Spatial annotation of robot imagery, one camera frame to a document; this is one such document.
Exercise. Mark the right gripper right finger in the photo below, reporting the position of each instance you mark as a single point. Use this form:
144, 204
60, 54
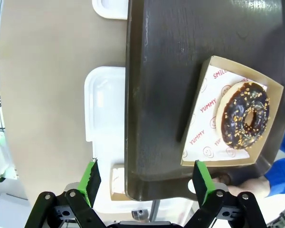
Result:
203, 187

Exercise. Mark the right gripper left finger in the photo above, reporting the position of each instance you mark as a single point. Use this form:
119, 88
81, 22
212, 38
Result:
90, 190

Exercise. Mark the chocolate donut with nuts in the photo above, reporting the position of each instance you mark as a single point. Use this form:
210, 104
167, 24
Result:
232, 123

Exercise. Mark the printed yummy paper liner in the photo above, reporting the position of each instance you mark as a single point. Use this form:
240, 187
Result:
204, 114

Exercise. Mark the cardboard box of chocolate donut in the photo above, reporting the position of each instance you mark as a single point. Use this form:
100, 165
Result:
273, 99

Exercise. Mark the black serving tray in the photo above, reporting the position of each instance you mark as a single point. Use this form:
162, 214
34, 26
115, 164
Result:
168, 71

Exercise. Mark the person's left forearm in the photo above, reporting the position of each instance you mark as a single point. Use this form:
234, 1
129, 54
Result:
282, 175

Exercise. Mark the white tray with chocolate donut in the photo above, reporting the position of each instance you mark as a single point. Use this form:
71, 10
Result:
104, 107

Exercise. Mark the person's left hand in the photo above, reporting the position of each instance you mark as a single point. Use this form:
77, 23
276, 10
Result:
251, 188

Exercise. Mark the white tray with two donuts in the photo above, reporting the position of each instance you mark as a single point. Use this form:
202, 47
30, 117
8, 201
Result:
114, 9

